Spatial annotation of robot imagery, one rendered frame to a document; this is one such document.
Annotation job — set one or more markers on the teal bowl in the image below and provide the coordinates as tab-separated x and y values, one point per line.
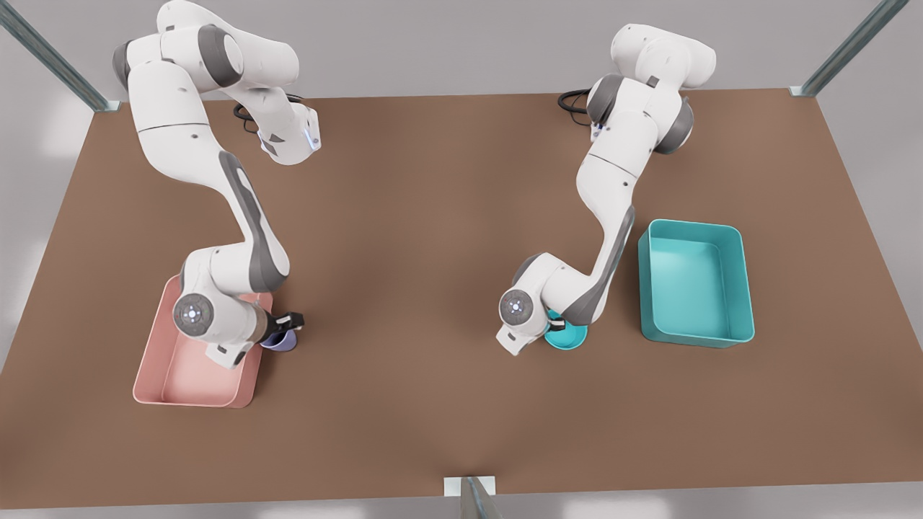
567	336

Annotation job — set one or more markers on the lavender purple cup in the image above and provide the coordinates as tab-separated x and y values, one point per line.
280	341

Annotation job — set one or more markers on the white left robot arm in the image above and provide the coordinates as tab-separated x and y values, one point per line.
620	151

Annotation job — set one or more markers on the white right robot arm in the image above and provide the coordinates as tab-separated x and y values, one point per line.
173	122

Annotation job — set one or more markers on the pink rectangular box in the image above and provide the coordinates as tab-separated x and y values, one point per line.
187	367

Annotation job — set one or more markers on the teal rectangular box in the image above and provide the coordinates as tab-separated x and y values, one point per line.
694	285

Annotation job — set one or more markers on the silver frame post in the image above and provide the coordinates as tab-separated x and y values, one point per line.
476	501
847	50
54	58

